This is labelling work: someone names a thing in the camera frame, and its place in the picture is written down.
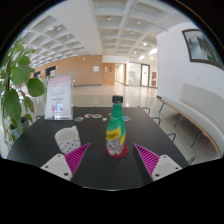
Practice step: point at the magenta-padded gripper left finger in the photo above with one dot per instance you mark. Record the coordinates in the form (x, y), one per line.
(76, 158)

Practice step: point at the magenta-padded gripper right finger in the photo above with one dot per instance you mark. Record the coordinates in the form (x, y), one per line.
(149, 158)

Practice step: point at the green plastic drink bottle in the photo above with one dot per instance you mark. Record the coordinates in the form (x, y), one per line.
(115, 133)

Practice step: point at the white dotted mug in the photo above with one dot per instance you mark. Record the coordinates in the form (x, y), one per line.
(66, 140)

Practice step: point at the black metal chair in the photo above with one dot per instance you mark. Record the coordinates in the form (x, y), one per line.
(148, 108)
(192, 160)
(159, 118)
(174, 134)

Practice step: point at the small round blue badge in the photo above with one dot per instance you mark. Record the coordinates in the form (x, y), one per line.
(126, 118)

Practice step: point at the clear acrylic sign stand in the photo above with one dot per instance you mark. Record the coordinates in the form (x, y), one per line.
(59, 96)

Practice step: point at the long white bench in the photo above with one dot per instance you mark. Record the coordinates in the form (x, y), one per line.
(196, 113)

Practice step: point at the black-framed glass door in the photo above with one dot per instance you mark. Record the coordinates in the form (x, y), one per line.
(145, 75)

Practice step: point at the green leafy potted plant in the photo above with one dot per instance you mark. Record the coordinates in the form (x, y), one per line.
(18, 73)

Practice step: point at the group of ceiling lights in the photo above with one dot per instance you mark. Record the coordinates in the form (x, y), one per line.
(152, 51)

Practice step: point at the framed landscape painting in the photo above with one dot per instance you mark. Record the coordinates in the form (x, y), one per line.
(200, 46)

